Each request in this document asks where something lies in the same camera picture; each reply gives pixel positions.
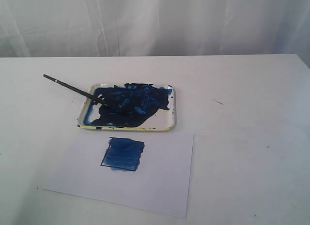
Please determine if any white paper with drawn square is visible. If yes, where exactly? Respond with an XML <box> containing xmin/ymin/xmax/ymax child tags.
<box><xmin>45</xmin><ymin>130</ymin><xmax>194</xmax><ymax>218</ymax></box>

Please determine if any black paintbrush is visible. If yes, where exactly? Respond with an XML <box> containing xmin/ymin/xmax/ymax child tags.
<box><xmin>43</xmin><ymin>74</ymin><xmax>127</xmax><ymax>115</ymax></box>

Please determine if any white backdrop curtain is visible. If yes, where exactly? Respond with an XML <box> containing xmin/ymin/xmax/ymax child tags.
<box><xmin>0</xmin><ymin>0</ymin><xmax>310</xmax><ymax>61</ymax></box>

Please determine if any white tray with blue paint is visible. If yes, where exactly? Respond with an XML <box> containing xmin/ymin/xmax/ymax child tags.
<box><xmin>77</xmin><ymin>83</ymin><xmax>175</xmax><ymax>131</ymax></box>

